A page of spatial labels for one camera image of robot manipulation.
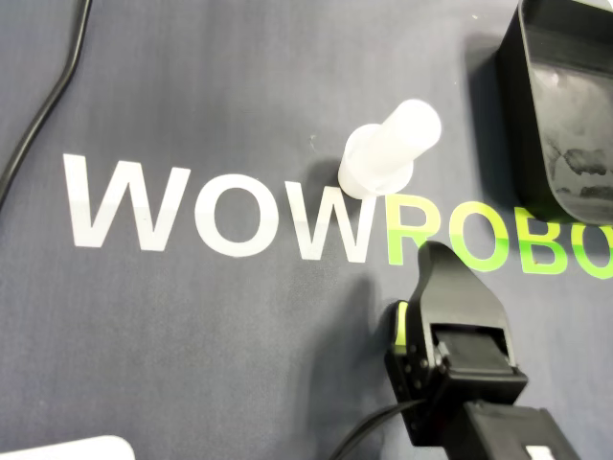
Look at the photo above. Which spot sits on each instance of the black green-padded moving gripper finger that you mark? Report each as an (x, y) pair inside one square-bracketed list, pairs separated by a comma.
[(401, 326)]

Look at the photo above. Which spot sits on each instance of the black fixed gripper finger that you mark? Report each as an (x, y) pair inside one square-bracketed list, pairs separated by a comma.
[(455, 292)]

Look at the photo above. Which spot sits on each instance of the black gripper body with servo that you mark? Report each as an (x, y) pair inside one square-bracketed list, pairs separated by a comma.
[(479, 364)]

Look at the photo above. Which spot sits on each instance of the wide white plastic cup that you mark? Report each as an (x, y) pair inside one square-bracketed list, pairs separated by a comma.
[(356, 179)]

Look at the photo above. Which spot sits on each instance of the narrow translucent white cup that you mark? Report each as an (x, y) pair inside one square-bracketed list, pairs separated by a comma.
[(412, 129)]

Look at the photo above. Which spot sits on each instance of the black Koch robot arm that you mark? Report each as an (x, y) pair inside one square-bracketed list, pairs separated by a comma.
[(507, 431)]

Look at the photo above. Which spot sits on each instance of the black plastic tray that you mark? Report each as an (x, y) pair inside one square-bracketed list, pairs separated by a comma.
[(574, 120)]

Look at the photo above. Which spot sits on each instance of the white desk lamp base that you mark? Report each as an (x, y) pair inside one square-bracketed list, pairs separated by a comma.
[(72, 450)]

